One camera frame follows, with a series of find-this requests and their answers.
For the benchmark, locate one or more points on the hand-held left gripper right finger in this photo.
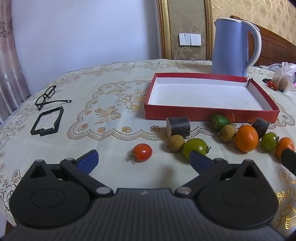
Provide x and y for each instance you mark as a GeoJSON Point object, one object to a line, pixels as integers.
{"type": "Point", "coordinates": [198, 160]}

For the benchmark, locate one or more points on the clear plastic bag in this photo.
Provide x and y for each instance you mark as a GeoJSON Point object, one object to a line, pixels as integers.
{"type": "Point", "coordinates": [284, 76]}

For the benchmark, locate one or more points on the small black object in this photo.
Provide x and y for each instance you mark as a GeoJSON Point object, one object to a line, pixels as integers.
{"type": "Point", "coordinates": [265, 80]}

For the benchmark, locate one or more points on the black eyeglasses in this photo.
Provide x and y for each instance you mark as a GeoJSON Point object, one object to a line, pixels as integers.
{"type": "Point", "coordinates": [47, 92]}

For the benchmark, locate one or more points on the small red cherry tomato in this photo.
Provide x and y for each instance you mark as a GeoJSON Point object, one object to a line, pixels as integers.
{"type": "Point", "coordinates": [270, 83]}
{"type": "Point", "coordinates": [275, 86]}

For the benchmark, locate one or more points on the brown longan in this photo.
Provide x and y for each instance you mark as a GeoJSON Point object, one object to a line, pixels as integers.
{"type": "Point", "coordinates": [175, 143]}
{"type": "Point", "coordinates": [227, 133]}

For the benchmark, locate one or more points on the orange mandarin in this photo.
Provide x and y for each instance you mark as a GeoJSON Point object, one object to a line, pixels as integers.
{"type": "Point", "coordinates": [246, 138]}
{"type": "Point", "coordinates": [285, 144]}

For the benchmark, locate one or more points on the white wall light switch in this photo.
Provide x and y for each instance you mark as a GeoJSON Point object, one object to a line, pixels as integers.
{"type": "Point", "coordinates": [189, 39]}

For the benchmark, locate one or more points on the green citrus fruit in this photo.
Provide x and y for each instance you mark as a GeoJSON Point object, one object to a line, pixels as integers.
{"type": "Point", "coordinates": [220, 121]}

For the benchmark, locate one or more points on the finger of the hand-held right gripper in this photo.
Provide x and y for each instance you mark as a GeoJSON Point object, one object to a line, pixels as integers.
{"type": "Point", "coordinates": [289, 160]}

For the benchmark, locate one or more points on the gold wall panel frame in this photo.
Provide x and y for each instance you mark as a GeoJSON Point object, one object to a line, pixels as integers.
{"type": "Point", "coordinates": [164, 27]}

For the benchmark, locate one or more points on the red shallow cardboard box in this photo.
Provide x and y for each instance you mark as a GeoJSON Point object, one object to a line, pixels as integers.
{"type": "Point", "coordinates": [203, 95]}

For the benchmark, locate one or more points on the wooden headboard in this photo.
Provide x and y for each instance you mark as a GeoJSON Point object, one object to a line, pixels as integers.
{"type": "Point", "coordinates": [275, 46]}

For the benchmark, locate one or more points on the black plastic frame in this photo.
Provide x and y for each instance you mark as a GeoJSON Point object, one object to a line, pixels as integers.
{"type": "Point", "coordinates": [59, 118]}

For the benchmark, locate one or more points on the large dark sugarcane piece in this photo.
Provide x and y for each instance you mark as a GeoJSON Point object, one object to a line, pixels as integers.
{"type": "Point", "coordinates": [179, 126]}

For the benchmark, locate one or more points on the patterned pink curtain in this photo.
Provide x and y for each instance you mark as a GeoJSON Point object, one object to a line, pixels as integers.
{"type": "Point", "coordinates": [9, 58]}

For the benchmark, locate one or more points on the small dark sugarcane piece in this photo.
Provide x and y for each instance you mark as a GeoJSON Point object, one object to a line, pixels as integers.
{"type": "Point", "coordinates": [261, 127]}

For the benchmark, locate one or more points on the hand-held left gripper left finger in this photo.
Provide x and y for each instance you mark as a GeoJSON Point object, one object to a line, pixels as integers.
{"type": "Point", "coordinates": [89, 160]}

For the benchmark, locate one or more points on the small green tomato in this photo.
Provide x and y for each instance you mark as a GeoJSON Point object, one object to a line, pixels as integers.
{"type": "Point", "coordinates": [269, 141]}

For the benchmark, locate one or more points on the large green tomato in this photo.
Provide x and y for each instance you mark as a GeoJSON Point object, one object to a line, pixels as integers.
{"type": "Point", "coordinates": [195, 144]}

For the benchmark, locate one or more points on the blue electric kettle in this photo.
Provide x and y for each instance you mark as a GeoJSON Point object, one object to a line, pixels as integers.
{"type": "Point", "coordinates": [229, 46]}

